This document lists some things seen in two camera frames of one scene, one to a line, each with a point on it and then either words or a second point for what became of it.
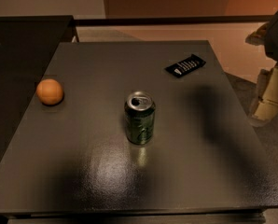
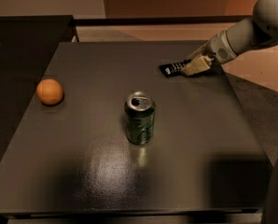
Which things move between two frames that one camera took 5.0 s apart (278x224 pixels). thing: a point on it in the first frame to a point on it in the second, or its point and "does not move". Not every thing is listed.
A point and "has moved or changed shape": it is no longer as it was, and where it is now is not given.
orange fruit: x=49 y=91 does not move
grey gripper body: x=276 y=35 to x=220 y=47
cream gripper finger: x=272 y=85 to x=200 y=64
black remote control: x=185 y=66 has moved or changed shape
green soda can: x=140 y=110 does not move
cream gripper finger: x=259 y=35 to x=197 y=52
